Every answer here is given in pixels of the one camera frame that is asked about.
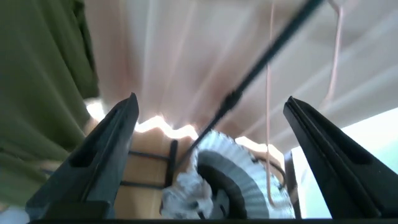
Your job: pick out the pale grey garment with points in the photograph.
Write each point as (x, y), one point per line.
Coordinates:
(186, 193)

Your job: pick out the white laundry basket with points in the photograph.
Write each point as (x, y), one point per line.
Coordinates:
(248, 174)

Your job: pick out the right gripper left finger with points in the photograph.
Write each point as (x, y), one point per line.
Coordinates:
(93, 168)

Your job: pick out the black clothes rack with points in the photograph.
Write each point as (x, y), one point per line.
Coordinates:
(264, 59)

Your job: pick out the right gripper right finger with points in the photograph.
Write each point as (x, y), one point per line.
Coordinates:
(348, 168)

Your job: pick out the green sleeveless shirt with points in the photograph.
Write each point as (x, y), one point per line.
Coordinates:
(40, 93)

